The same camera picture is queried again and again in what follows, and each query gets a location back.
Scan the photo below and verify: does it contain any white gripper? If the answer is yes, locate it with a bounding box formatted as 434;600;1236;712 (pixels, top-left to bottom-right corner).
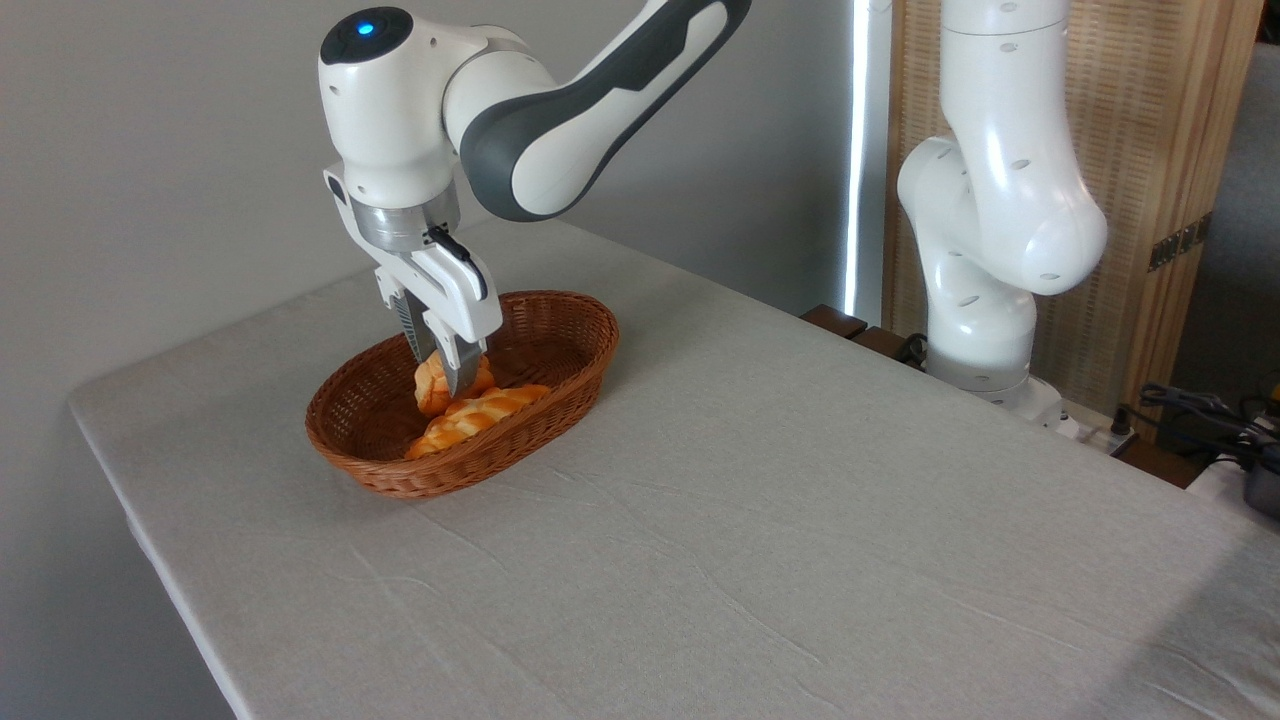
374;240;505;399

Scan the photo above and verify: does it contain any round golden bread roll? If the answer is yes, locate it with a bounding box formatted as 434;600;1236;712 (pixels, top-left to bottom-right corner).
413;349;498;419

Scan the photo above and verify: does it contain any braided golden bread loaf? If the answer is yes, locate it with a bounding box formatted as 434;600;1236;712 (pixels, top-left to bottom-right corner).
404;383;554;462

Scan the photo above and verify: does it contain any brown oval wicker basket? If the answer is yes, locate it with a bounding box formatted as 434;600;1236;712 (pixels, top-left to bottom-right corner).
305;290;621;501

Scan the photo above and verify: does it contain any grey tablecloth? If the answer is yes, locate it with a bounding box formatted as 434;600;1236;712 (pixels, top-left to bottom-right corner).
68;216;1280;720

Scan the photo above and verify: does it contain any dark brown wooden block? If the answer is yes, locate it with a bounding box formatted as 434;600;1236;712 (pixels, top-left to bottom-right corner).
800;304;870;342
850;325;928;369

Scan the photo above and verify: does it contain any wooden slatted folding screen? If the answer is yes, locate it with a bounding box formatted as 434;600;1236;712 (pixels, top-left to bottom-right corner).
885;0;1266;443

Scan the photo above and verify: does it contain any black metal screen hinge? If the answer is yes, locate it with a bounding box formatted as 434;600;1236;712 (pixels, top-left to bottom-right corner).
1147;211;1214;272

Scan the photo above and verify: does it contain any dark grey round pot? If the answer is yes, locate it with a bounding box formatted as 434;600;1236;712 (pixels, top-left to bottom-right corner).
1242;458;1280;520

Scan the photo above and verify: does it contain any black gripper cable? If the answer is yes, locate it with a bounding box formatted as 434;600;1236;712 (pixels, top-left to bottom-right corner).
424;226;490;302

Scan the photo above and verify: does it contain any black cable bundle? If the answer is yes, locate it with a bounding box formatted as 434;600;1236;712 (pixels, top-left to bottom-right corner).
1138;382;1280;473

